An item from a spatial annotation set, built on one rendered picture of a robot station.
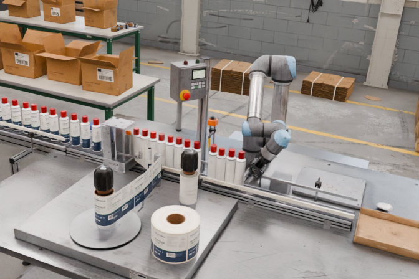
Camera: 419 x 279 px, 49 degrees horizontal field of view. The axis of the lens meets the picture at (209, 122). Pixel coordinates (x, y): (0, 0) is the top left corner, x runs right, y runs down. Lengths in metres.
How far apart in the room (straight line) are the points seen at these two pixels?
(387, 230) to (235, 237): 0.74
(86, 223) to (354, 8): 5.98
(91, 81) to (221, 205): 2.08
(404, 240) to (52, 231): 1.60
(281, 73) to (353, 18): 5.04
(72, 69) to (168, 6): 4.47
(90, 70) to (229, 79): 2.82
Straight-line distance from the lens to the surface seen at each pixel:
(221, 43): 8.11
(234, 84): 6.41
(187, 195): 2.19
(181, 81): 2.34
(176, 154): 2.48
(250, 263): 2.05
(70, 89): 4.12
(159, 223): 1.90
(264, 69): 2.48
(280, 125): 2.31
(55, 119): 2.89
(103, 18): 6.41
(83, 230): 2.12
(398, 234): 2.43
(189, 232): 1.87
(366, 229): 2.40
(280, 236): 2.22
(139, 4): 8.73
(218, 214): 2.23
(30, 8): 7.17
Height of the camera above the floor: 2.13
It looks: 23 degrees down
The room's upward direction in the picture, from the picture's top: 3 degrees clockwise
